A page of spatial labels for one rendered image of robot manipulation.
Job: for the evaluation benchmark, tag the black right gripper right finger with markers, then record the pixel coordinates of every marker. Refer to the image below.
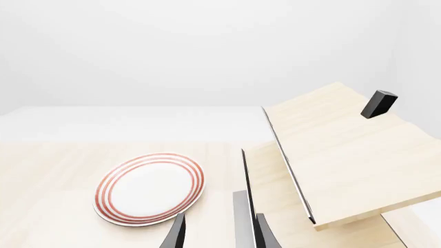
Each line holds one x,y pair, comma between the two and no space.
268,236

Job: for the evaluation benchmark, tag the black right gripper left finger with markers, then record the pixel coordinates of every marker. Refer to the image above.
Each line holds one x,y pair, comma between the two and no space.
175,236

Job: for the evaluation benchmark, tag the pale wooden cabinet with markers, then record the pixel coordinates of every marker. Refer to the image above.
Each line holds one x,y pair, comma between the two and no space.
243,222

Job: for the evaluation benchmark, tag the pale wooden drawer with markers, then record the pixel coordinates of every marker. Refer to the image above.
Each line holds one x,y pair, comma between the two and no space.
344,160
272,186

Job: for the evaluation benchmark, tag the white plate with red rings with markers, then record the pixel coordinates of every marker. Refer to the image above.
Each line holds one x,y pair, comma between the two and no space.
150,188

